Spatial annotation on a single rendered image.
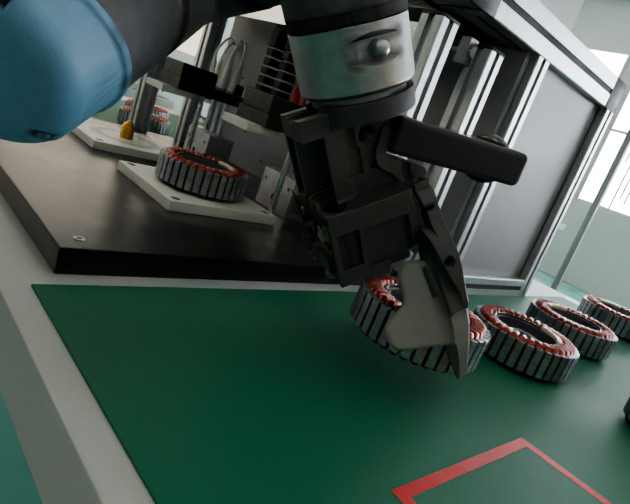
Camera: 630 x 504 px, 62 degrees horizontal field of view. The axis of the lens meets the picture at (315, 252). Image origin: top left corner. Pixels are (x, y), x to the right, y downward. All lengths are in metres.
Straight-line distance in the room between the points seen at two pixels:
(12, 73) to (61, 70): 0.02
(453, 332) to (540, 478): 0.11
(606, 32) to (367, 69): 7.43
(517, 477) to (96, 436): 0.26
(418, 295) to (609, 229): 6.73
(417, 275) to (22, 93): 0.26
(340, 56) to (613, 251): 6.78
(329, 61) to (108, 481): 0.24
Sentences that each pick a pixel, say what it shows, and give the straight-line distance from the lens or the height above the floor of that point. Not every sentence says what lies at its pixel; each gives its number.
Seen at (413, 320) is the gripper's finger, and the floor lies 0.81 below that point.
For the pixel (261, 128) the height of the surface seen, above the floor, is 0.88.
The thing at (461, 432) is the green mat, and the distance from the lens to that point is 0.40.
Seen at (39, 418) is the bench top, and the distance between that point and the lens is 0.32.
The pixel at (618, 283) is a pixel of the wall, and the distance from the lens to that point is 7.01.
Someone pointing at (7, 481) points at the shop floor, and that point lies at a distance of 1.36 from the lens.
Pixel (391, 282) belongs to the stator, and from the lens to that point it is 0.46.
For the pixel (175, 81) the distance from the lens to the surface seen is 0.89.
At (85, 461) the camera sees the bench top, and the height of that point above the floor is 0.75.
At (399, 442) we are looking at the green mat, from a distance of 0.35.
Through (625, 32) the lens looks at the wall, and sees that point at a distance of 7.64.
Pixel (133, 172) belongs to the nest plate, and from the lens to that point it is 0.67.
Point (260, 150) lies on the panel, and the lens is 1.01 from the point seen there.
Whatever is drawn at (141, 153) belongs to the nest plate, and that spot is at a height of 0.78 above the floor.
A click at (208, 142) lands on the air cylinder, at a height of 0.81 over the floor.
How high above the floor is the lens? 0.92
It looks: 14 degrees down
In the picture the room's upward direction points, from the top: 20 degrees clockwise
